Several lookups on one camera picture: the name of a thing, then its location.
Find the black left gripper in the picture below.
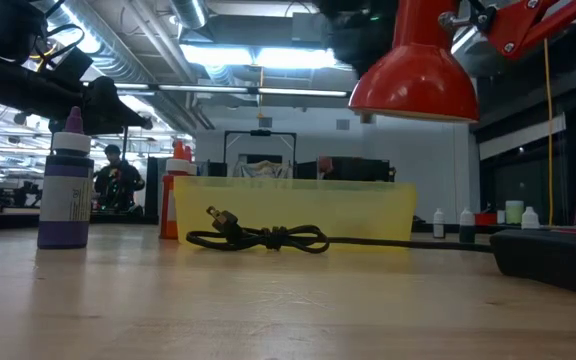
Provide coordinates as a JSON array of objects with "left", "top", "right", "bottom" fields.
[{"left": 17, "top": 74, "right": 153, "bottom": 135}]

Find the large orange food coloring bottle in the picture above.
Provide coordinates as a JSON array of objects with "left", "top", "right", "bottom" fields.
[{"left": 159, "top": 140, "right": 193, "bottom": 241}]

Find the large pink food coloring bottle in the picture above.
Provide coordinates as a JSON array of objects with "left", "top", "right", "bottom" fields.
[{"left": 183, "top": 145, "right": 198, "bottom": 177}]

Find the large purple food coloring bottle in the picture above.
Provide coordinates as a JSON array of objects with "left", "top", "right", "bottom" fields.
[{"left": 36, "top": 105, "right": 95, "bottom": 250}]

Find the person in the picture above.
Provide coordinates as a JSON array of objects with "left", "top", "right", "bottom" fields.
[{"left": 92, "top": 144, "right": 147, "bottom": 214}]

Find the bright ceiling light panel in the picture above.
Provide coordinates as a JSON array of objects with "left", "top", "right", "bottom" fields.
[{"left": 180, "top": 43, "right": 339, "bottom": 70}]

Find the long fluorescent light strip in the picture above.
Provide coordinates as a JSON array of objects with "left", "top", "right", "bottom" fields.
[{"left": 117, "top": 83, "right": 349, "bottom": 98}]

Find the yellow translucent plastic bin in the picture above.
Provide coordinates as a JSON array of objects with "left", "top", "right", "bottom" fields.
[{"left": 173, "top": 175, "right": 418, "bottom": 247}]

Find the red desk lamp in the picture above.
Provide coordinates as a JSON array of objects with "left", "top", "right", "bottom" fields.
[{"left": 347, "top": 0, "right": 576, "bottom": 298}]

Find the pale green cup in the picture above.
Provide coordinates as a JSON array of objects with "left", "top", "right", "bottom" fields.
[{"left": 505, "top": 200, "right": 525, "bottom": 226}]

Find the silver ventilation duct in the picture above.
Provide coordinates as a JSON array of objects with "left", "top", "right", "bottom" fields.
[{"left": 170, "top": 0, "right": 209, "bottom": 30}]

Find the black gantry frame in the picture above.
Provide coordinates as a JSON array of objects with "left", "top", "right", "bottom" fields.
[{"left": 223, "top": 128, "right": 298, "bottom": 179}]

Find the black lamp power cord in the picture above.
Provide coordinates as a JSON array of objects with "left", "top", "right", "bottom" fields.
[{"left": 185, "top": 205, "right": 495, "bottom": 255}]

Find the black aluminium table frame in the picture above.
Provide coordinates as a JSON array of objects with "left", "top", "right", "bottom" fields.
[{"left": 90, "top": 212, "right": 559, "bottom": 235}]

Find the yellow extension cable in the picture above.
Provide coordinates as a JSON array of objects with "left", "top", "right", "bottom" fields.
[{"left": 542, "top": 38, "right": 555, "bottom": 227}]

